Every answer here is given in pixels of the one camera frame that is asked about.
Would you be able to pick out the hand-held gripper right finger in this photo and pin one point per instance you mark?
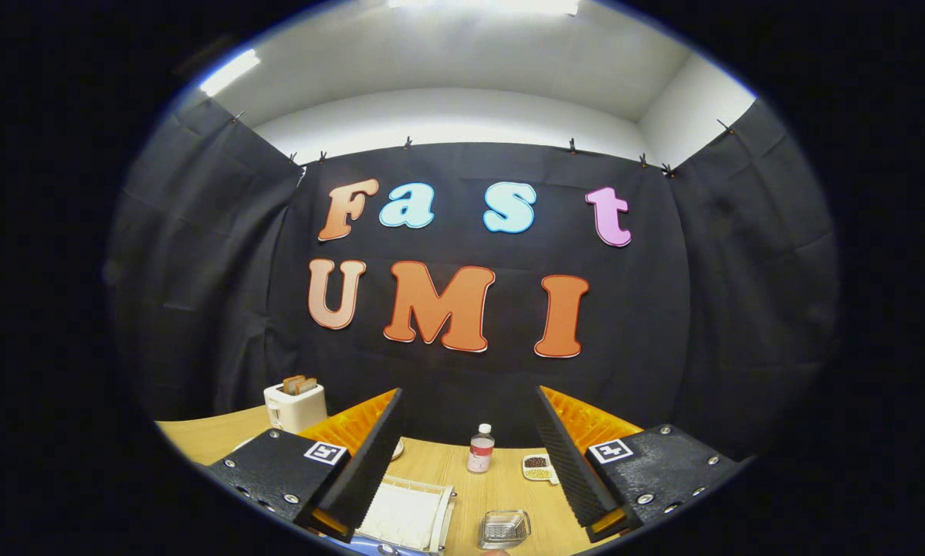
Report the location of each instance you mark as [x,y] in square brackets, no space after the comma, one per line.
[567,463]

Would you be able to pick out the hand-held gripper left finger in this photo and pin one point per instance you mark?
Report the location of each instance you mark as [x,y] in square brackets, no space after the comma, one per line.
[366,471]

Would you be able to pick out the blue plate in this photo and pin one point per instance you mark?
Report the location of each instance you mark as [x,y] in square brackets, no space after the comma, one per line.
[354,549]

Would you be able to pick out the white divided dish with beans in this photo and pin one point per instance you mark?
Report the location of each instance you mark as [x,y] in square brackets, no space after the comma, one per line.
[536,472]

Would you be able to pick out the beige plate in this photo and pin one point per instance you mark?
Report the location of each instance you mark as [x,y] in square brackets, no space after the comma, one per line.
[397,449]

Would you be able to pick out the clear bottle with red label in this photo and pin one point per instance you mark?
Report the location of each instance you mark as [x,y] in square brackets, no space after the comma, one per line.
[480,455]

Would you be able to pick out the white toaster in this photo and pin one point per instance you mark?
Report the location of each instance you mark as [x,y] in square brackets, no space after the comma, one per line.
[300,409]

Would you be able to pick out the brown toast slice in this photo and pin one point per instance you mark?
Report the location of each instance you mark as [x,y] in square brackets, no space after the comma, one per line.
[291,384]
[309,384]

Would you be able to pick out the long ceiling light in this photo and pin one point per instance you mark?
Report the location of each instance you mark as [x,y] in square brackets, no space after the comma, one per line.
[231,71]

